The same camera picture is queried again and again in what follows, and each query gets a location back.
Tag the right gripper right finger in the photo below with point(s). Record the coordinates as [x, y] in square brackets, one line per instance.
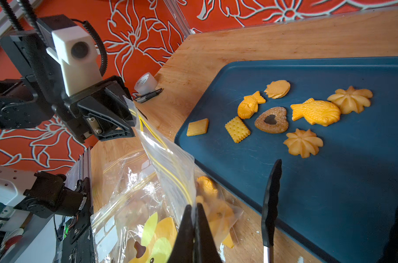
[205, 250]

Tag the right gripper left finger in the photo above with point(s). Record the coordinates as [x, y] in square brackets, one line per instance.
[184, 245]

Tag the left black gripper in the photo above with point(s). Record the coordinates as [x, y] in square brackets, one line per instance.
[99, 111]

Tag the clear bag yellow dog print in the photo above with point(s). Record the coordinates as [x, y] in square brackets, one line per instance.
[177, 173]

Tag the orange cookie bottom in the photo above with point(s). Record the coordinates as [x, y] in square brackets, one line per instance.
[206, 187]

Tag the metal kitchen tongs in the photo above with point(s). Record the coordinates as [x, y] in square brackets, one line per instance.
[270, 212]

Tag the yellow square cookie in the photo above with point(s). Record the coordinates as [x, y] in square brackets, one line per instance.
[198, 127]

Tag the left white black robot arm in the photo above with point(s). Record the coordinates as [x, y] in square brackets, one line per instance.
[36, 131]

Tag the black marker pen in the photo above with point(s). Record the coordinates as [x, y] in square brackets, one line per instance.
[148, 96]

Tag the clear tape roll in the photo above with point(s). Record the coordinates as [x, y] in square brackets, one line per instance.
[146, 84]

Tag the yellow cracker cookie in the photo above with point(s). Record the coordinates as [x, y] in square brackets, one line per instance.
[237, 129]

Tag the orange cookie left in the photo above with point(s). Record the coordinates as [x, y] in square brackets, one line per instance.
[249, 106]

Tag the orange flower cookie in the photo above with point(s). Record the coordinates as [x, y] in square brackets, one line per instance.
[303, 143]

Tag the orange round cookie top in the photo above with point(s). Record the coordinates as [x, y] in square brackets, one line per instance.
[277, 89]

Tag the orange fish cookie large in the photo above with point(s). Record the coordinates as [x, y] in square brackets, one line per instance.
[319, 112]

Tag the black mounting base rail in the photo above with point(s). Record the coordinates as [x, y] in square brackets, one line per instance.
[75, 238]

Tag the brown heart ring cookie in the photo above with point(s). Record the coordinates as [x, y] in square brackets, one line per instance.
[273, 121]

